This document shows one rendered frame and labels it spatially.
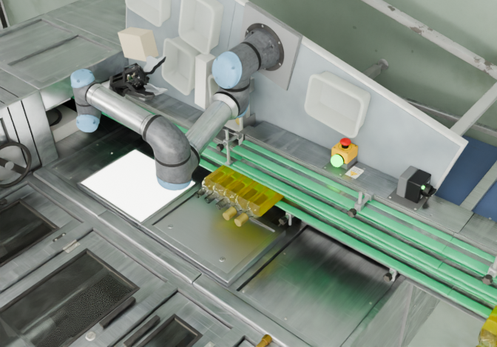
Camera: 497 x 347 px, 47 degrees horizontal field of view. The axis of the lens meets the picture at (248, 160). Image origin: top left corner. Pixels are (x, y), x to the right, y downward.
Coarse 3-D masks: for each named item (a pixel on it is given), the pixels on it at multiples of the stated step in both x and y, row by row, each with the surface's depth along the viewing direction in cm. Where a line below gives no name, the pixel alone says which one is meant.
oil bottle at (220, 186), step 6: (228, 174) 230; (234, 174) 229; (240, 174) 229; (222, 180) 227; (228, 180) 227; (234, 180) 227; (216, 186) 224; (222, 186) 223; (228, 186) 224; (222, 192) 223; (222, 198) 225
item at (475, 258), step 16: (240, 144) 228; (256, 160) 219; (272, 160) 219; (288, 160) 218; (288, 176) 210; (304, 176) 210; (320, 176) 210; (320, 192) 203; (336, 192) 203; (352, 192) 202; (352, 208) 196; (368, 208) 196; (384, 208) 195; (384, 224) 189; (400, 224) 188; (416, 224) 188; (416, 240) 183; (432, 240) 182; (448, 240) 182; (448, 256) 178; (464, 256) 176; (480, 256) 176
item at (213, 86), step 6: (210, 78) 233; (210, 84) 235; (216, 84) 237; (210, 90) 237; (216, 90) 239; (210, 96) 238; (234, 120) 243; (240, 120) 233; (228, 126) 240; (234, 126) 240; (240, 126) 235
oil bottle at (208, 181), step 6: (222, 168) 233; (228, 168) 233; (210, 174) 230; (216, 174) 230; (222, 174) 230; (204, 180) 228; (210, 180) 227; (216, 180) 227; (210, 186) 226; (210, 192) 228
